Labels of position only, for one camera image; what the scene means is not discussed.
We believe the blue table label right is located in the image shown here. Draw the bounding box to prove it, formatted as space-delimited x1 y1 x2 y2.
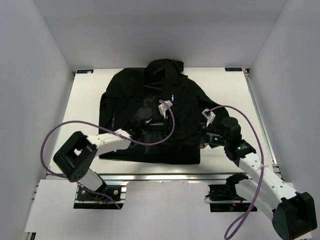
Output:
224 67 243 72

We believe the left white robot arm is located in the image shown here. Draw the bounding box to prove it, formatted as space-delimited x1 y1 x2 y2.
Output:
53 101 175 200

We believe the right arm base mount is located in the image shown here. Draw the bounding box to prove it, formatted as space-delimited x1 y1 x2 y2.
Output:
205 173 250 213

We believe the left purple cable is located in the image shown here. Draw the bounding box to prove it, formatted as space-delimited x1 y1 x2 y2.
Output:
40 99 176 210

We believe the blue table label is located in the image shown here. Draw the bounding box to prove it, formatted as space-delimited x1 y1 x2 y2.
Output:
224 67 243 72
76 69 94 74

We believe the black jacket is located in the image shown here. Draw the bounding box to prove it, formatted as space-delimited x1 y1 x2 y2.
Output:
99 59 229 165

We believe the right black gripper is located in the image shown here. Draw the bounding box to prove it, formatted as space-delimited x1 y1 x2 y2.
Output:
183 122 229 149

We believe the blue table label left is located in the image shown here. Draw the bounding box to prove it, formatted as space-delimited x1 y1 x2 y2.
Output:
76 69 94 74

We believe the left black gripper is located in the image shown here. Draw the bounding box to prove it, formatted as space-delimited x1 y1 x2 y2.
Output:
141 114 187 140

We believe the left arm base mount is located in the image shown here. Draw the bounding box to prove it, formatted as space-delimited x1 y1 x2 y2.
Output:
73 181 128 210

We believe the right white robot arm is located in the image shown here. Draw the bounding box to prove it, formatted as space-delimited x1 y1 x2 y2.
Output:
200 117 318 240

